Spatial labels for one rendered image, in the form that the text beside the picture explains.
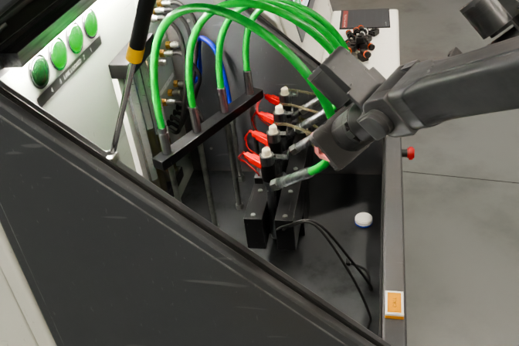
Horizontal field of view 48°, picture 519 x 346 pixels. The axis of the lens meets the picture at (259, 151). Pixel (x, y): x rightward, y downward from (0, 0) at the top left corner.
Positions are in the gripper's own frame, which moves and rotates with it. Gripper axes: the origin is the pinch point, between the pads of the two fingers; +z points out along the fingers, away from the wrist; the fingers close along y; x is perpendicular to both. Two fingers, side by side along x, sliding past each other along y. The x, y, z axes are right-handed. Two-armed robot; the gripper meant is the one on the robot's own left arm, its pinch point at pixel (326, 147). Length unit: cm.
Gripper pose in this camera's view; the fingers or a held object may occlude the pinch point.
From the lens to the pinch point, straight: 93.3
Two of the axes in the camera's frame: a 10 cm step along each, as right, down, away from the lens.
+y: -7.2, 5.9, -3.6
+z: -2.7, 2.4, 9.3
